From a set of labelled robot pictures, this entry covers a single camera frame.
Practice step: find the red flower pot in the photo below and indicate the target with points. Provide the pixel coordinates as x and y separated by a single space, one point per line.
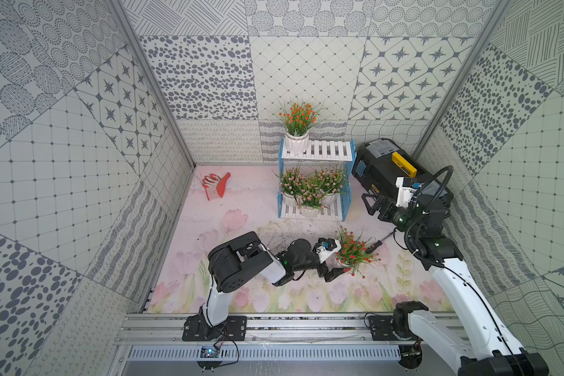
353 253

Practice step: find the black plastic toolbox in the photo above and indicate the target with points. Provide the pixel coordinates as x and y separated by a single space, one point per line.
376 171

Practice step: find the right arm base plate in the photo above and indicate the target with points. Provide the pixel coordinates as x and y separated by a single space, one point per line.
382 328

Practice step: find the black screwdriver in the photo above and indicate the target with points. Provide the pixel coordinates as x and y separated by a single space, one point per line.
371 249

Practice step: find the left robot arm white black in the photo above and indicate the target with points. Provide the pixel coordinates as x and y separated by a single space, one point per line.
234 263

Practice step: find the pink flower pot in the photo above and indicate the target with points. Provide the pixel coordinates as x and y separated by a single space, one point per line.
331 182
310 199
290 184

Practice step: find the blue white wooden rack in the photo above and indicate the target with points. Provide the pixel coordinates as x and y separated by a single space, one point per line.
313 179

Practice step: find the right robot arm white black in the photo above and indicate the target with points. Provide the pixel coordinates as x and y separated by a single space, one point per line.
491 349

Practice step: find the aluminium rail frame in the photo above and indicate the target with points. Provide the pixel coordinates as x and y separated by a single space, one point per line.
262 328

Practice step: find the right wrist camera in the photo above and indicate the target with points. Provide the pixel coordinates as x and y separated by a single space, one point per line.
408 188

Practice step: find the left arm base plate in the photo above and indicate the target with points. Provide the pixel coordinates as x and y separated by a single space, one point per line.
196 329

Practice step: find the orange flower pot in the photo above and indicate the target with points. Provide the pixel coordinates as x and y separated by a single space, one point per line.
298 118

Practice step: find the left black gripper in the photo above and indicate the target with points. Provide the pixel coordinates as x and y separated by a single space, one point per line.
327 262

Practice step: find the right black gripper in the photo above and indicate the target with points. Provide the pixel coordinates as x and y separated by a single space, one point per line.
389 205

